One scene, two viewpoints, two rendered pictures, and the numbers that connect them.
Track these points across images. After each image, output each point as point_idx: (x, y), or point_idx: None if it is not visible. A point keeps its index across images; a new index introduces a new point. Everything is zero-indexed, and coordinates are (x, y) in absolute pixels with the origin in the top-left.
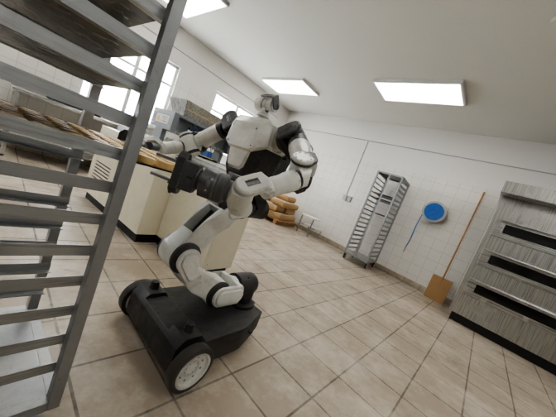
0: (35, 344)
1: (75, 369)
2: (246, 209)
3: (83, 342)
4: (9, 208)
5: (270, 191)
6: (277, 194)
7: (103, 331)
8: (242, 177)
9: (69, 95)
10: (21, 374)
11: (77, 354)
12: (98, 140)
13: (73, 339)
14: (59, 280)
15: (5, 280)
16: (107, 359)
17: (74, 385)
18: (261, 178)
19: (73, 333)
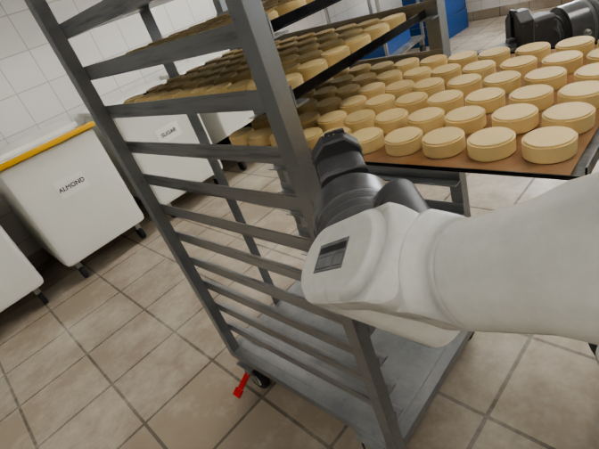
0: (353, 373)
1: (494, 426)
2: (410, 337)
3: (537, 394)
4: (263, 232)
5: (394, 311)
6: (476, 327)
7: (579, 396)
8: (325, 230)
9: (223, 101)
10: (358, 395)
11: (513, 406)
12: (321, 122)
13: (371, 393)
14: (335, 316)
15: (299, 299)
16: (542, 447)
17: (475, 447)
18: (353, 242)
19: (366, 386)
